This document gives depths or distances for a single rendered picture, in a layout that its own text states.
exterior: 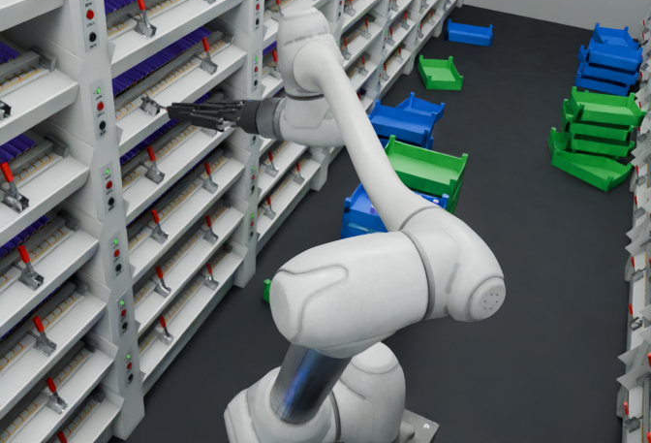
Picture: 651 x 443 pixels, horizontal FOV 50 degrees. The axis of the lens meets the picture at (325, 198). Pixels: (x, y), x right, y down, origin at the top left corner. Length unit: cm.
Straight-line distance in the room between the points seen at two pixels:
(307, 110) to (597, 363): 149
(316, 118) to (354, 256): 54
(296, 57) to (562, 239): 191
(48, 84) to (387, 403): 92
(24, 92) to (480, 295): 86
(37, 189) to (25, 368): 39
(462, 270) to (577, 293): 184
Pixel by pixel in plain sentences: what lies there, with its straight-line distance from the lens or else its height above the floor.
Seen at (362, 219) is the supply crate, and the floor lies 35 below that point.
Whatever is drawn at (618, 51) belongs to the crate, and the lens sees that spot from 462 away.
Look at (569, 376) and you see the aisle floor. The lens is 244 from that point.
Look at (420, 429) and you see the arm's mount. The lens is 175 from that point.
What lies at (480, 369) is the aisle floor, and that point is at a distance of 236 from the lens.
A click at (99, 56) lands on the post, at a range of 144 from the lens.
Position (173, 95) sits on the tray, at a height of 89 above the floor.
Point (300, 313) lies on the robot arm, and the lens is 90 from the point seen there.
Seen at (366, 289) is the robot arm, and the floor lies 107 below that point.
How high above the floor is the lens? 167
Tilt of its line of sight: 34 degrees down
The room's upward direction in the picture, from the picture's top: 6 degrees clockwise
